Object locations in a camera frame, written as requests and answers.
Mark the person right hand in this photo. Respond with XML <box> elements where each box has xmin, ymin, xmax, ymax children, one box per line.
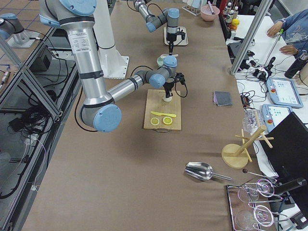
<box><xmin>266</xmin><ymin>21</ymin><xmax>283</xmax><ymax>37</ymax></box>

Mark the mint green bowl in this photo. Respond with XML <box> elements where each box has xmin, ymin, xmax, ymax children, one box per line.
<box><xmin>156</xmin><ymin>54</ymin><xmax>168</xmax><ymax>67</ymax></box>

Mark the wooden mug tree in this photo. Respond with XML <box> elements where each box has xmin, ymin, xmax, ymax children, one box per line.
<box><xmin>221</xmin><ymin>125</ymin><xmax>274</xmax><ymax>169</ymax></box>

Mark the upper lemon slice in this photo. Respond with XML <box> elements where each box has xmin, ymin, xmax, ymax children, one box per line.
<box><xmin>162</xmin><ymin>116</ymin><xmax>173</xmax><ymax>125</ymax></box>

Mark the pink bowl with ice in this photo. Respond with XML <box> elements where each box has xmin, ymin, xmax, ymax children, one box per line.
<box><xmin>200</xmin><ymin>5</ymin><xmax>220</xmax><ymax>22</ymax></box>

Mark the cream rabbit tray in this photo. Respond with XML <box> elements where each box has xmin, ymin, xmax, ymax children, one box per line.
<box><xmin>164</xmin><ymin>26</ymin><xmax>188</xmax><ymax>46</ymax></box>

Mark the white steamed bun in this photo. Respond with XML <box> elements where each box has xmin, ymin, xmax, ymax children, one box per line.
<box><xmin>163</xmin><ymin>96</ymin><xmax>172</xmax><ymax>102</ymax></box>

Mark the black water bottle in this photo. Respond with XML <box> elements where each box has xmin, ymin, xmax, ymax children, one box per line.
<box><xmin>284</xmin><ymin>50</ymin><xmax>308</xmax><ymax>78</ymax></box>

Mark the teach pendant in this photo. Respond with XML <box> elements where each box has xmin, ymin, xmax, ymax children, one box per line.
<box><xmin>261</xmin><ymin>104</ymin><xmax>293</xmax><ymax>132</ymax></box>
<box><xmin>266</xmin><ymin>77</ymin><xmax>304</xmax><ymax>108</ymax></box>

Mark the yellow plastic knife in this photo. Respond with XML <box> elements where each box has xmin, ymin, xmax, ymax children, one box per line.
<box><xmin>150</xmin><ymin>111</ymin><xmax>177</xmax><ymax>118</ymax></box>

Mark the black monitor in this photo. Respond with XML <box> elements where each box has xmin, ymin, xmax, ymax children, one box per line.
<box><xmin>260</xmin><ymin>112</ymin><xmax>308</xmax><ymax>217</ymax></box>

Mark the clear glass cup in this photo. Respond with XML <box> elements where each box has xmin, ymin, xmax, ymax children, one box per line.
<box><xmin>243</xmin><ymin>109</ymin><xmax>264</xmax><ymax>134</ymax></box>

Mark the wire glass rack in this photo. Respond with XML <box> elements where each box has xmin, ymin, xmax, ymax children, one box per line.
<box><xmin>226</xmin><ymin>178</ymin><xmax>289</xmax><ymax>231</ymax></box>

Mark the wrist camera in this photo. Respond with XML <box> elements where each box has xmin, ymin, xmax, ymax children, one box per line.
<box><xmin>176</xmin><ymin>26</ymin><xmax>186</xmax><ymax>40</ymax></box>
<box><xmin>175</xmin><ymin>73</ymin><xmax>186</xmax><ymax>85</ymax></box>

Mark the bamboo cutting board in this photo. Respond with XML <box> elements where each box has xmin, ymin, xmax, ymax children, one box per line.
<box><xmin>143</xmin><ymin>89</ymin><xmax>181</xmax><ymax>131</ymax></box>

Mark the lemon slice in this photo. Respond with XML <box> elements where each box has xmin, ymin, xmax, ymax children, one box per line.
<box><xmin>150</xmin><ymin>117</ymin><xmax>160</xmax><ymax>126</ymax></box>
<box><xmin>162</xmin><ymin>116</ymin><xmax>173</xmax><ymax>125</ymax></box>

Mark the lower lemon slice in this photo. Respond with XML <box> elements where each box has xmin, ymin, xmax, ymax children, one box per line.
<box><xmin>150</xmin><ymin>117</ymin><xmax>160</xmax><ymax>126</ymax></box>

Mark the upper teach pendant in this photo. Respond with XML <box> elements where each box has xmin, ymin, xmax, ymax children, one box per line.
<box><xmin>266</xmin><ymin>77</ymin><xmax>304</xmax><ymax>108</ymax></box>

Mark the person left hand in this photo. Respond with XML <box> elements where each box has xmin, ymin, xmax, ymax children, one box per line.
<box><xmin>279</xmin><ymin>45</ymin><xmax>299</xmax><ymax>56</ymax></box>

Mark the steel scoop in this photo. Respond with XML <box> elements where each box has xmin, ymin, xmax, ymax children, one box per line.
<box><xmin>184</xmin><ymin>162</ymin><xmax>232</xmax><ymax>181</ymax></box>

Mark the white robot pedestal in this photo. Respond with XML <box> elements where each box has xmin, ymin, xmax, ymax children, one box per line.
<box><xmin>93</xmin><ymin>0</ymin><xmax>129</xmax><ymax>79</ymax></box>

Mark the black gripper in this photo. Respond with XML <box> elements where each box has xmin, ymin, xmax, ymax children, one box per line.
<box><xmin>163</xmin><ymin>81</ymin><xmax>175</xmax><ymax>98</ymax></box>
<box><xmin>166</xmin><ymin>32</ymin><xmax>178</xmax><ymax>55</ymax></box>

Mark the lower teach pendant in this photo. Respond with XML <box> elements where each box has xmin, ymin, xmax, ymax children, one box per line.
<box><xmin>261</xmin><ymin>104</ymin><xmax>293</xmax><ymax>132</ymax></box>

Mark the aluminium frame post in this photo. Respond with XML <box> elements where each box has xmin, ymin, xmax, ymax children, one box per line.
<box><xmin>230</xmin><ymin>0</ymin><xmax>272</xmax><ymax>76</ymax></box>

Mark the grey folded cloth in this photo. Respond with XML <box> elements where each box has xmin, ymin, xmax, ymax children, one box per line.
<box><xmin>213</xmin><ymin>91</ymin><xmax>233</xmax><ymax>106</ymax></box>

